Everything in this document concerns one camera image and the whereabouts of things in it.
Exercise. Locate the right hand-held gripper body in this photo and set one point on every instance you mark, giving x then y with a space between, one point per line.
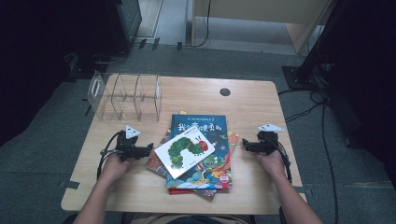
267 143

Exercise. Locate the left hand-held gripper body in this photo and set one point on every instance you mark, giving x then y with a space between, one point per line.
130 150

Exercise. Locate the dark blue monster book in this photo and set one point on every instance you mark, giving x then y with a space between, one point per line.
218 140

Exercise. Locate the white caterpillar book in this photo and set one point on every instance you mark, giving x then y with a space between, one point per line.
183 152

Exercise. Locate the clear acrylic book rack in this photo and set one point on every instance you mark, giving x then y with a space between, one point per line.
124 96

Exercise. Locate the person's right hand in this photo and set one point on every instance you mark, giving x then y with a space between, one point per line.
272 163

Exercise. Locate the person's left hand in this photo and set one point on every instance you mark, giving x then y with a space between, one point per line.
113 169

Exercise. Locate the round black table grommet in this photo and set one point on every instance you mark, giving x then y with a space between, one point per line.
224 92

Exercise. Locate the grey floor tape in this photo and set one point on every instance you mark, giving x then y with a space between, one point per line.
306 190
70 184

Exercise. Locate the person's clothing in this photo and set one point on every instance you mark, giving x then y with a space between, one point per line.
186 219

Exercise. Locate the black metal stand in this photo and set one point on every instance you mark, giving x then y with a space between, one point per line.
308 62

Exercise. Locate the dark curtain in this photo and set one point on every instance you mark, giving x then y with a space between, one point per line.
370 77
40 62

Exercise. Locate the black computer tower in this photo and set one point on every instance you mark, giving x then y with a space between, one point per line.
124 21

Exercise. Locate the light wooden cabinet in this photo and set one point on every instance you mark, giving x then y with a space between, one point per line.
264 12

